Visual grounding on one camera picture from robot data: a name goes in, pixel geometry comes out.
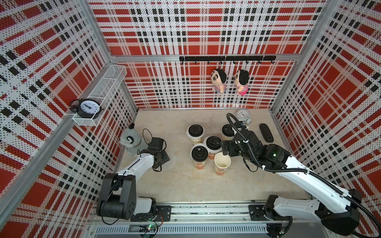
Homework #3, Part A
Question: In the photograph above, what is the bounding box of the black cup lid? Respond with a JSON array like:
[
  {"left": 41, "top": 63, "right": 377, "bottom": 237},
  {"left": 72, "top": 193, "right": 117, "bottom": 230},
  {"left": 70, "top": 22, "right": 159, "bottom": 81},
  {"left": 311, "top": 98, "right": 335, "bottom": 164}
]
[{"left": 187, "top": 124, "right": 204, "bottom": 137}]

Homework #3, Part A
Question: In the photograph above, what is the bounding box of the paper milk tea cup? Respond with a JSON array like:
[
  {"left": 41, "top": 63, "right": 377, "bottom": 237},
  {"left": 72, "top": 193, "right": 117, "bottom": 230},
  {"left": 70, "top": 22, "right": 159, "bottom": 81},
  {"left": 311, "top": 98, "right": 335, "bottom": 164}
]
[
  {"left": 222, "top": 136, "right": 234, "bottom": 140},
  {"left": 208, "top": 152, "right": 216, "bottom": 160},
  {"left": 191, "top": 138, "right": 201, "bottom": 145}
]

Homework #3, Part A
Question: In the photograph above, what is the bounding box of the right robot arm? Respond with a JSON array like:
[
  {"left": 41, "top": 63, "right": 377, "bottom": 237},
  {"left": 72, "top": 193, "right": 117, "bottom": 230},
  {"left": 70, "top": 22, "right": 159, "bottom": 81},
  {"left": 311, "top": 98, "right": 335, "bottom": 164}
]
[{"left": 221, "top": 130, "right": 381, "bottom": 238}]

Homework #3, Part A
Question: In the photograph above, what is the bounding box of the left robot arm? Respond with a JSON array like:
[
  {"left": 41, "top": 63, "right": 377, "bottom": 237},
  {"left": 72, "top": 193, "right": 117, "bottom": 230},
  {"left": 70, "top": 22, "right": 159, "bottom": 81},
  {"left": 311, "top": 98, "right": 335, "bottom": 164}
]
[{"left": 96, "top": 137, "right": 170, "bottom": 220}]

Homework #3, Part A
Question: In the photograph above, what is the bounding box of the black remote control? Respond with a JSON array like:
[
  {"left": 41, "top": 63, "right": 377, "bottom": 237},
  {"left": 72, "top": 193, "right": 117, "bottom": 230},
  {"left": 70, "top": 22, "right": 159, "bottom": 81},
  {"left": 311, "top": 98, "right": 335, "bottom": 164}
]
[{"left": 259, "top": 124, "right": 274, "bottom": 143}]

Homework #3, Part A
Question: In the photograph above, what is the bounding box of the grey plush toy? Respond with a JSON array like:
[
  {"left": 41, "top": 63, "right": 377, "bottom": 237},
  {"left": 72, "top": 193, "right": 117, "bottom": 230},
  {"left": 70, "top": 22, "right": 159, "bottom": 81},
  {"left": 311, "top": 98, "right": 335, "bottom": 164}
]
[{"left": 120, "top": 123, "right": 148, "bottom": 154}]

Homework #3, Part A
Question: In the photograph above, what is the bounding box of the small white clock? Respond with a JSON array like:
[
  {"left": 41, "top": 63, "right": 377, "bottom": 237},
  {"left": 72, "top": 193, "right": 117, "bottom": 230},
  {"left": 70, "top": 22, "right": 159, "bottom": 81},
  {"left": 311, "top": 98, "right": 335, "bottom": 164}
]
[{"left": 236, "top": 110, "right": 252, "bottom": 125}]

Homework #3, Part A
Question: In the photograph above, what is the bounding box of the plush doll pink striped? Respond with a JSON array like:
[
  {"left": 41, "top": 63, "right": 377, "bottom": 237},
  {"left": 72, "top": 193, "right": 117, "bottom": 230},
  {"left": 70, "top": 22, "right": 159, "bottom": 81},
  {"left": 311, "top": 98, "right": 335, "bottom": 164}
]
[{"left": 234, "top": 69, "right": 249, "bottom": 96}]

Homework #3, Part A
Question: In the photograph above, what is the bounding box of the plush doll blue striped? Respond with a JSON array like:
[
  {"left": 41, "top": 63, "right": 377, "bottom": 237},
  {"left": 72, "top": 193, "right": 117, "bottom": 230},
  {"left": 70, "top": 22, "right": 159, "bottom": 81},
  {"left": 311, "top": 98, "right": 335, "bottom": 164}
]
[{"left": 211, "top": 69, "right": 227, "bottom": 94}]

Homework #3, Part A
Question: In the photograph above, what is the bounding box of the black round alarm clock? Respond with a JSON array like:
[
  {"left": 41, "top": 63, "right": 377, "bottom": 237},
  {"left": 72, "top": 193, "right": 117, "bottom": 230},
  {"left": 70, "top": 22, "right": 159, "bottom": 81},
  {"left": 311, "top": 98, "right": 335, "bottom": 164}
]
[{"left": 69, "top": 99, "right": 102, "bottom": 119}]

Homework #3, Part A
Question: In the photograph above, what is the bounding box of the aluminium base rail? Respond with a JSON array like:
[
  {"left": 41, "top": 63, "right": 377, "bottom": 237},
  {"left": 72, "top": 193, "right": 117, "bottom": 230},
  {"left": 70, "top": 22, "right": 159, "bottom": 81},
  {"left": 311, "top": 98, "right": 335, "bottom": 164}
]
[{"left": 85, "top": 200, "right": 337, "bottom": 238}]

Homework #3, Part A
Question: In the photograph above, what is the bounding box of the black hook rail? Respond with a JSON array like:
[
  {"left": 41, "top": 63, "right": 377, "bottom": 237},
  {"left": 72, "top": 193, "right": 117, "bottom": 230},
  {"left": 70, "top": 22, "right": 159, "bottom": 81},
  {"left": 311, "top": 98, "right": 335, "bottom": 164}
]
[{"left": 179, "top": 56, "right": 276, "bottom": 62}]

